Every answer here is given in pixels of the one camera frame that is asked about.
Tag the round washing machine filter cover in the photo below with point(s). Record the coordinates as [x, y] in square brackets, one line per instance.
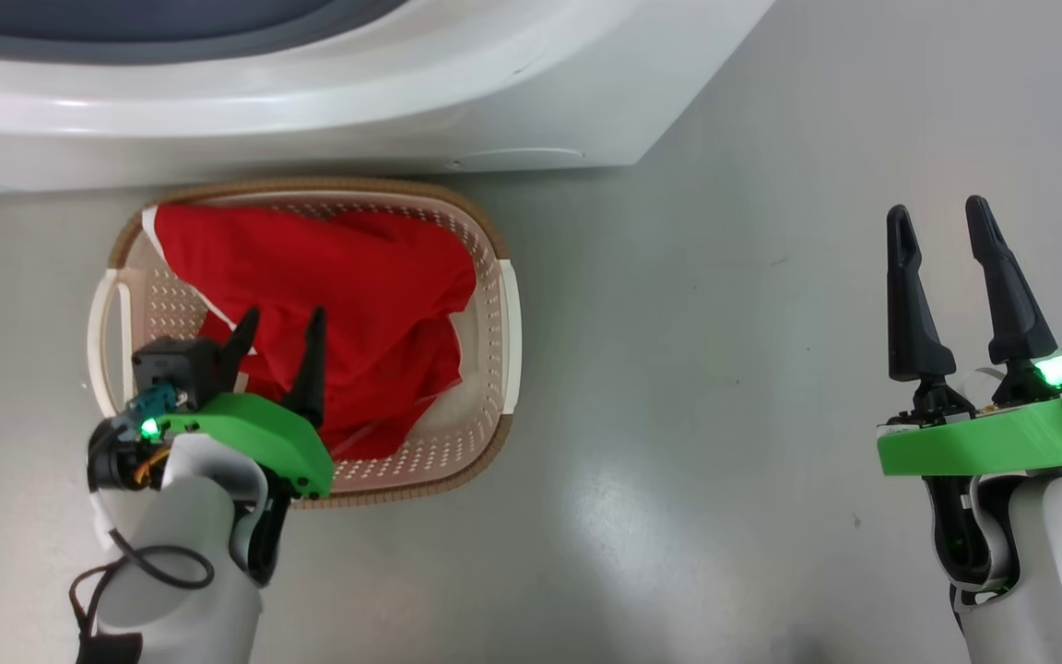
[517, 159]

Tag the white front-load washing machine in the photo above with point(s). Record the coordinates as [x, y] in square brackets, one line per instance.
[494, 111]

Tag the cream perforated laundry basket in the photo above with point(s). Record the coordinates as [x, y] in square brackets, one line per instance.
[480, 433]

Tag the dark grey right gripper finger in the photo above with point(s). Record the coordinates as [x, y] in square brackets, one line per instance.
[918, 341]
[1020, 323]

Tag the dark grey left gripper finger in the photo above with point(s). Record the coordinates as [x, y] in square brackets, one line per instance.
[312, 378]
[238, 355]

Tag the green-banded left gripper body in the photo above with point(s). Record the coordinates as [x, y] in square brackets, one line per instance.
[264, 429]

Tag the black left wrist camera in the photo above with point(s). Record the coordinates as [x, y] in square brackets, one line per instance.
[176, 369]

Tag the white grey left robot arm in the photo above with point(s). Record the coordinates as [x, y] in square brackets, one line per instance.
[181, 544]

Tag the red garment with white trim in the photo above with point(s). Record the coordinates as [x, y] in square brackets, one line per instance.
[337, 295]

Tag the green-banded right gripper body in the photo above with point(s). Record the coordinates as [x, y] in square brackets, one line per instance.
[983, 443]

